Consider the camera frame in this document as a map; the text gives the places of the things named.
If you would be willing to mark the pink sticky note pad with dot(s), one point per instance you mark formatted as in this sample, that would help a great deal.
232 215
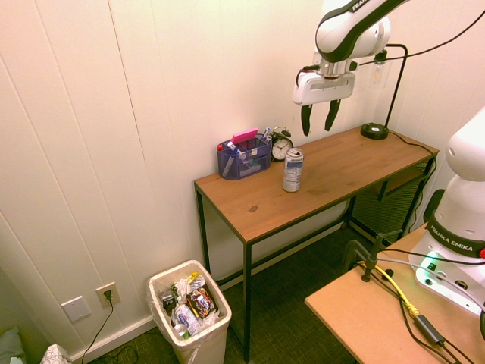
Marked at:
245 135

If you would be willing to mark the yellow green wrapper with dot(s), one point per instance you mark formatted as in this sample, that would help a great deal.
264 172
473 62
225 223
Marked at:
196 278

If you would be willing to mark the white blue drink can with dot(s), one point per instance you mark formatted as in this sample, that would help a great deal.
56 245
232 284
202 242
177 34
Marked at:
292 172

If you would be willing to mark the wooden desk with black frame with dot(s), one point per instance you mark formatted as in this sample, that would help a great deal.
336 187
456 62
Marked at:
303 189

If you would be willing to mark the white blank wall plate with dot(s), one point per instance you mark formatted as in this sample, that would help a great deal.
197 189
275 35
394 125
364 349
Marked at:
76 309

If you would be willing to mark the blue white marker pen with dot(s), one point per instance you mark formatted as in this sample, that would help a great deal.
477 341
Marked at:
232 147

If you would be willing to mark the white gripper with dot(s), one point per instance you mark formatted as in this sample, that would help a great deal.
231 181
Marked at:
322 89

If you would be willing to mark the crushed white plastic bottle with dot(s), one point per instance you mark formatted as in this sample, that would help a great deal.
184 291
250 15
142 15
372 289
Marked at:
185 316

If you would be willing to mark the beige wall power outlet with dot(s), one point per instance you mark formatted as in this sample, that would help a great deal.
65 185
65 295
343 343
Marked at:
108 294

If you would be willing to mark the clear plastic bin liner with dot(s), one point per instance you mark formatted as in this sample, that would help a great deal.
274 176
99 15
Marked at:
182 282

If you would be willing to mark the brown snack wrapper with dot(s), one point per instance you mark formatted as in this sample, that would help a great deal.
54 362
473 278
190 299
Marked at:
201 303

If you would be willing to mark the black metal clamp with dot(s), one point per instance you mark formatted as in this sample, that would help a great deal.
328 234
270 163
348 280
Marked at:
369 258

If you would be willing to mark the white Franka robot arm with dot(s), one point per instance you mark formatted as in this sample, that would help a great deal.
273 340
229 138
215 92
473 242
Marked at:
464 197

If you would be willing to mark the patterned tissue box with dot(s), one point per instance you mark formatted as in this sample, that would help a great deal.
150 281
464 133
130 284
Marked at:
55 355

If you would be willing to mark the light wooden robot base table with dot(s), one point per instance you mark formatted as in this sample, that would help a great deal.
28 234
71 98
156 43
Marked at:
363 326

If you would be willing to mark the black twin-bell alarm clock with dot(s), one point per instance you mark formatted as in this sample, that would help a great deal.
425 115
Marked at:
282 148

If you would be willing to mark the blue mesh desk organizer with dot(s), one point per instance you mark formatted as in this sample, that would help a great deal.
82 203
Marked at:
246 161

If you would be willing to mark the beige plastic trash bin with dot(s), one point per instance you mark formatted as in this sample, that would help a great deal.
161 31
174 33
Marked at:
216 337

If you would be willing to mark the black desk lamp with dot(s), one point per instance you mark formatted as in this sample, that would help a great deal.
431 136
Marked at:
375 131

